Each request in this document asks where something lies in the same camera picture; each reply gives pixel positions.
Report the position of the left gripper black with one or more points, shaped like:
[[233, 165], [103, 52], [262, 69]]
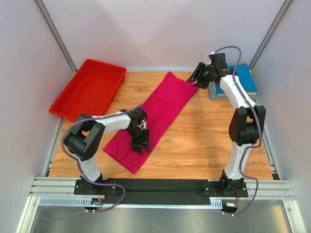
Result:
[[140, 140]]

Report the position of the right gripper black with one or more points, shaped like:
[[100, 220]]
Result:
[[202, 74]]

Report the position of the magenta t shirt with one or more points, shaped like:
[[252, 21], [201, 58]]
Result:
[[162, 107]]

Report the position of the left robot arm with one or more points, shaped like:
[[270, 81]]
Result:
[[81, 141]]

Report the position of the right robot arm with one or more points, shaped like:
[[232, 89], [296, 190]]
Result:
[[245, 129]]

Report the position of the grey folded t shirt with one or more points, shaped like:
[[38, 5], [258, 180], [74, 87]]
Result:
[[213, 95]]

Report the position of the blue folded t shirt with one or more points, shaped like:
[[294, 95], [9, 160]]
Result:
[[244, 74]]

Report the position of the beige folded t shirt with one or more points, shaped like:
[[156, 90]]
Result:
[[250, 88]]

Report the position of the red plastic bin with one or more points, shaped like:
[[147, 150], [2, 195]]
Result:
[[91, 90]]

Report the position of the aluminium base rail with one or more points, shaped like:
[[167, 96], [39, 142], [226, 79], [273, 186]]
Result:
[[60, 192]]

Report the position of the right frame post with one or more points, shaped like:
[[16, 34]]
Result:
[[271, 31]]

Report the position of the frame post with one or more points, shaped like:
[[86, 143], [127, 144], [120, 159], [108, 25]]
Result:
[[271, 31], [55, 34]]

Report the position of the left frame post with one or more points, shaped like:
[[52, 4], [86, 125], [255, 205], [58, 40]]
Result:
[[55, 34]]

